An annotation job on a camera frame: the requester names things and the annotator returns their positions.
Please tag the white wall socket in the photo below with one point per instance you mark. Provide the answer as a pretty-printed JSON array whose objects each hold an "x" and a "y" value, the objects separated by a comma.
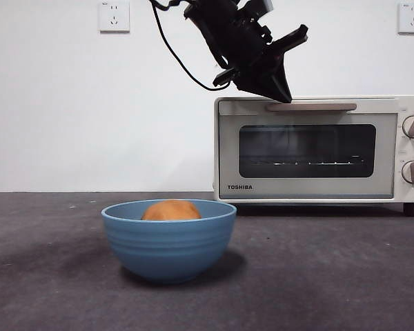
[
  {"x": 114, "y": 17},
  {"x": 413, "y": 19}
]

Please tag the brown potato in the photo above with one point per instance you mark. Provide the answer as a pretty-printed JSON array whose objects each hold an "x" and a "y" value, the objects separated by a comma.
[{"x": 170, "y": 211}]

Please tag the blue ribbed bowl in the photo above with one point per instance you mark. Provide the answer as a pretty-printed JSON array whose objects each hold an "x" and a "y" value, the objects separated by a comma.
[{"x": 169, "y": 245}]

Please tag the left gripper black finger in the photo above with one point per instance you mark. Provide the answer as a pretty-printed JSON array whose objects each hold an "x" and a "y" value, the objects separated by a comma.
[
  {"x": 278, "y": 69},
  {"x": 260, "y": 81}
]

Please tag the cream Toshiba toaster oven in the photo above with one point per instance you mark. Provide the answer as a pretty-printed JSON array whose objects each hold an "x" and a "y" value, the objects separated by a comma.
[{"x": 400, "y": 193}]

